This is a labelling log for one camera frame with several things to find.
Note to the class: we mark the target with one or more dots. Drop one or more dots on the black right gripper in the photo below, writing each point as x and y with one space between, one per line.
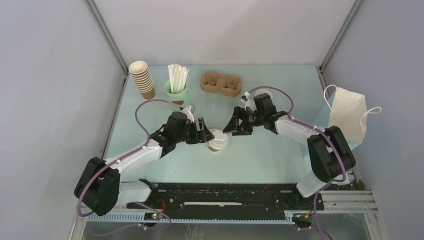
244 129

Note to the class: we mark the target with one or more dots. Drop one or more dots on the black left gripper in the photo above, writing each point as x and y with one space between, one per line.
202 136

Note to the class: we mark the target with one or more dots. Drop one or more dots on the brown paper coffee cup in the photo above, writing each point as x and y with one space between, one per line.
213 148

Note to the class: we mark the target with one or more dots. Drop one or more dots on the white plastic cup lid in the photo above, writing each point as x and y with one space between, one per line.
221 139

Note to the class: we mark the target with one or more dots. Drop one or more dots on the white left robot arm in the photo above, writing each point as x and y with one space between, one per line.
100 186

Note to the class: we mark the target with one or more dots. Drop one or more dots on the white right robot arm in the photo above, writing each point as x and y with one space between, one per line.
329 152

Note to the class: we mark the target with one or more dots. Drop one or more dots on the stack of white lids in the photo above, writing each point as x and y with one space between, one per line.
260 91

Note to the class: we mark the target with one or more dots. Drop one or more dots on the brown cardboard cup carrier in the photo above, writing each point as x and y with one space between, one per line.
229 85

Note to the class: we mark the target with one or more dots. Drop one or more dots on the green straw holder jar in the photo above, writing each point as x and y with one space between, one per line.
182 98

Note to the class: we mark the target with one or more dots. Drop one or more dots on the bundle of white wrapped straws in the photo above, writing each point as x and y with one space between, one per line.
177 77

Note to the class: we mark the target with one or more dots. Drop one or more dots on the stack of brown paper cups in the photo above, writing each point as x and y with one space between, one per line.
142 79

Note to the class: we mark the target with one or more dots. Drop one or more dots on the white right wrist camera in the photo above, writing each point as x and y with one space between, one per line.
248 103

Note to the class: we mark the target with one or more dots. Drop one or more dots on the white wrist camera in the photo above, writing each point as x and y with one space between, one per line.
189 112
248 103

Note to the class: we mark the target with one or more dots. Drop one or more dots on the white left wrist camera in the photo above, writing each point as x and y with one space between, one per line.
189 112

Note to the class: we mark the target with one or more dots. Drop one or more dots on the white paper bag with handles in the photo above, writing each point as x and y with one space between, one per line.
349 112

